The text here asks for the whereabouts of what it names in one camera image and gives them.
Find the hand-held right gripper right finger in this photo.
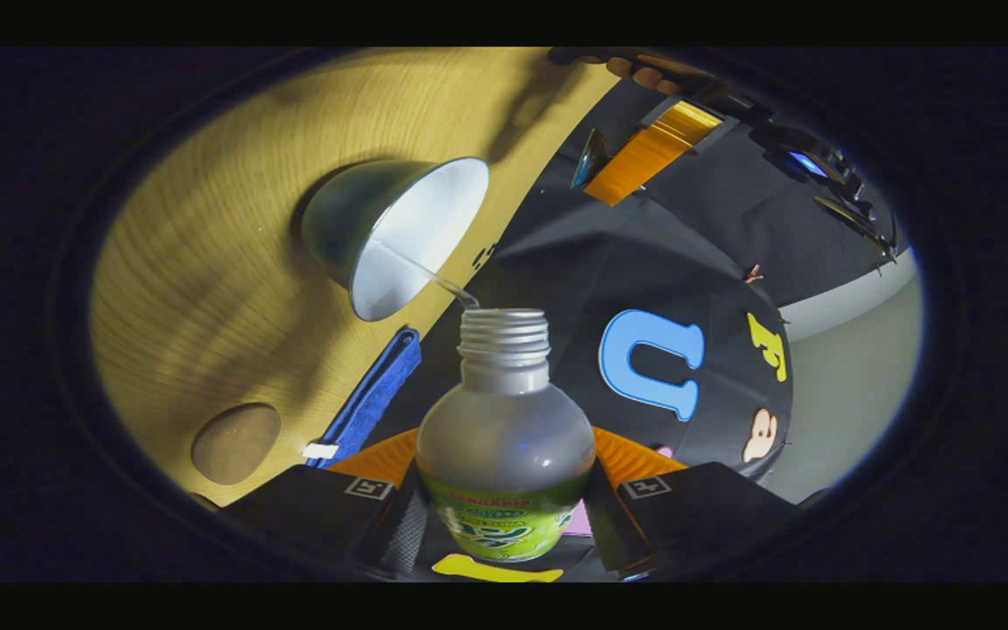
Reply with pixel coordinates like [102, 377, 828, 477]
[587, 426, 798, 578]

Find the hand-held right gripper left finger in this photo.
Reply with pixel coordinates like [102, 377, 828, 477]
[224, 429, 431, 580]

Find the blue teacup lid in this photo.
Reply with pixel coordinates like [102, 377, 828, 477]
[570, 129, 608, 191]

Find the round brown coaster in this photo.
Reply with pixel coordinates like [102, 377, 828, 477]
[191, 402, 283, 487]

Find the silver green-label water bottle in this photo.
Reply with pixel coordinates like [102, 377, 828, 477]
[415, 308, 597, 564]

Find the blue teacup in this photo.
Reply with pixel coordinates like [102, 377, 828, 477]
[300, 157, 490, 323]

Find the black backdrop cloth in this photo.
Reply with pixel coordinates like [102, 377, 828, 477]
[364, 52, 899, 583]

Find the blue folded towel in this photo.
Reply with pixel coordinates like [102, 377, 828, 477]
[304, 328, 423, 469]

